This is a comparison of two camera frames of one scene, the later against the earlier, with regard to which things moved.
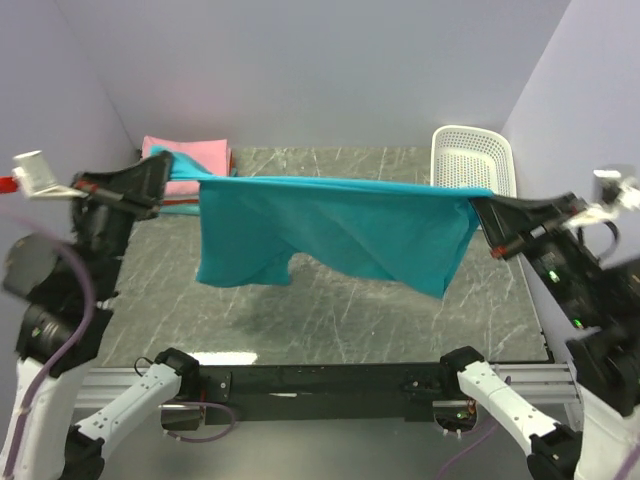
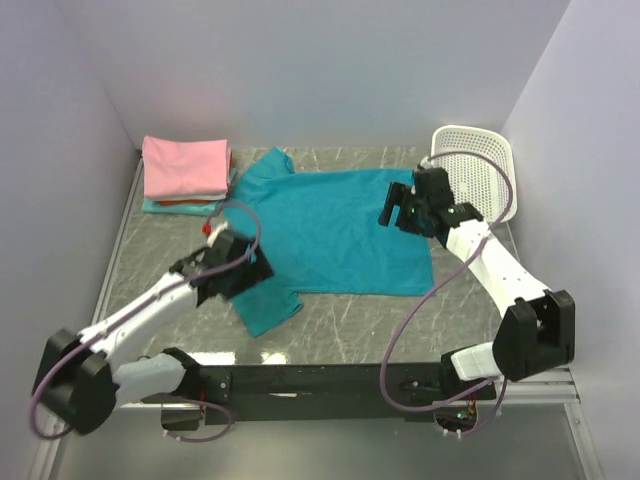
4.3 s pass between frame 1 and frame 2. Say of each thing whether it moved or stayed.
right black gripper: moved
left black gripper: moved
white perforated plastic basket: stayed
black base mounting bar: stayed
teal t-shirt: moved
